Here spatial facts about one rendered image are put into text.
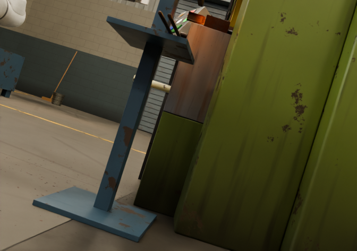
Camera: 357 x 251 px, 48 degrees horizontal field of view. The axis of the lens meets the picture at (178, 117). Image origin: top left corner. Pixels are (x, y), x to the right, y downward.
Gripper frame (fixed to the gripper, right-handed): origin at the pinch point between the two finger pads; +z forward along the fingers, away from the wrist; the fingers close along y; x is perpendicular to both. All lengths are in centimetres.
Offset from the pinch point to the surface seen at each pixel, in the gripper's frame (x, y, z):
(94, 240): -100, 86, 22
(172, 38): -29, 74, 26
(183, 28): 1.8, -38.5, 24.0
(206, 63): -25, 22, 42
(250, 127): -49, 48, 66
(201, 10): 17, -42, 31
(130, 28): -30, 71, 10
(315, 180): -62, 58, 94
